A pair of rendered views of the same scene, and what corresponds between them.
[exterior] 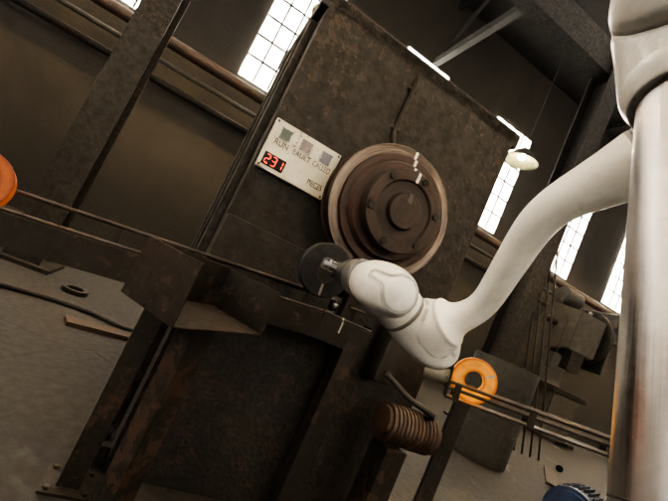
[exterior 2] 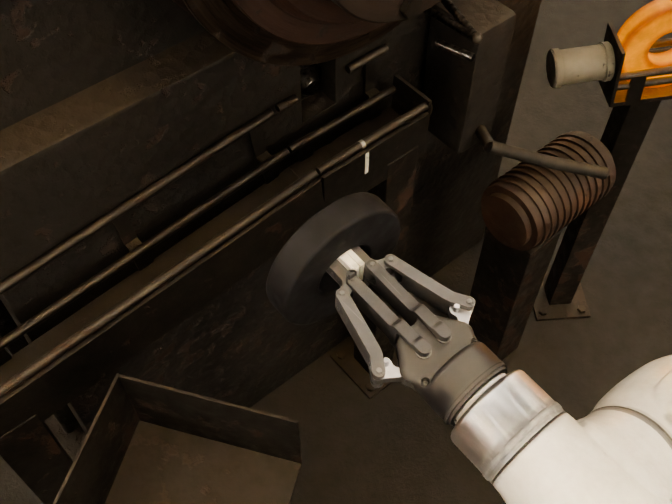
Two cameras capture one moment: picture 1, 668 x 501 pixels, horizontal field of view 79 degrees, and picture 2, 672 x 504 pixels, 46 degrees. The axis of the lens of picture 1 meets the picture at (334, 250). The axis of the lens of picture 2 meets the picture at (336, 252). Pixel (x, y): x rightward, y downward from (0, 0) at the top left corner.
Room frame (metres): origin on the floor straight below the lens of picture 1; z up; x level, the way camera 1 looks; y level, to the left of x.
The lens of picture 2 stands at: (0.68, 0.15, 1.47)
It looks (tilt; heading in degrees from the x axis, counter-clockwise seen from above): 54 degrees down; 341
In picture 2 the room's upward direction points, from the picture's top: straight up
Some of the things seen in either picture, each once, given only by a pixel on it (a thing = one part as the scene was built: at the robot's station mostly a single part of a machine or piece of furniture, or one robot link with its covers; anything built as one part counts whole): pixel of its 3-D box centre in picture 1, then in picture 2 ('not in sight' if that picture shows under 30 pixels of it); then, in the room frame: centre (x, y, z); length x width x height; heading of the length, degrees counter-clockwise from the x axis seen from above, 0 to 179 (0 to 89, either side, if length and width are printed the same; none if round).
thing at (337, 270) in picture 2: not in sight; (335, 281); (1.09, 0.01, 0.84); 0.05 x 0.03 x 0.01; 21
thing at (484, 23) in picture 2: (388, 347); (462, 71); (1.49, -0.33, 0.68); 0.11 x 0.08 x 0.24; 21
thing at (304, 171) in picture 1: (299, 160); not in sight; (1.38, 0.24, 1.15); 0.26 x 0.02 x 0.18; 111
